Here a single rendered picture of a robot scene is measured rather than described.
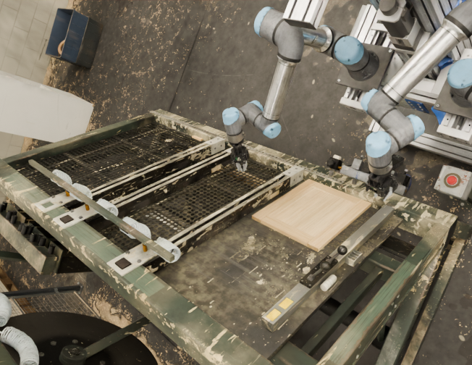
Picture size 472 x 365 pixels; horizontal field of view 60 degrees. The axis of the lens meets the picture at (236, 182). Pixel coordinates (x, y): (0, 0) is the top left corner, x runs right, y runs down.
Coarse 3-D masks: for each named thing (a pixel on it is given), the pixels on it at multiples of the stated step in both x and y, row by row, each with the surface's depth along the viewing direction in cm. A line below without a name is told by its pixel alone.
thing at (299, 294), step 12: (372, 216) 190; (384, 216) 190; (360, 228) 182; (372, 228) 182; (348, 240) 174; (360, 240) 174; (336, 252) 167; (348, 252) 167; (336, 264) 161; (324, 276) 156; (300, 288) 149; (312, 288) 150; (300, 300) 146; (288, 312) 141; (264, 324) 138; (276, 324) 137
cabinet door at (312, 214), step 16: (288, 192) 213; (304, 192) 214; (320, 192) 214; (336, 192) 213; (272, 208) 200; (288, 208) 200; (304, 208) 200; (320, 208) 200; (336, 208) 200; (352, 208) 200; (272, 224) 188; (288, 224) 189; (304, 224) 189; (320, 224) 189; (336, 224) 188; (304, 240) 177; (320, 240) 177
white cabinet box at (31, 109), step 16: (0, 80) 422; (16, 80) 433; (0, 96) 428; (16, 96) 439; (32, 96) 451; (48, 96) 464; (64, 96) 478; (0, 112) 434; (16, 112) 445; (32, 112) 458; (48, 112) 471; (64, 112) 486; (80, 112) 501; (0, 128) 440; (16, 128) 452; (32, 128) 465; (48, 128) 478; (64, 128) 493; (80, 128) 509
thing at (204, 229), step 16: (288, 176) 217; (256, 192) 204; (272, 192) 208; (224, 208) 190; (240, 208) 192; (256, 208) 202; (208, 224) 179; (224, 224) 186; (176, 240) 171; (192, 240) 173; (128, 256) 155; (144, 256) 155; (160, 256) 161; (128, 272) 148
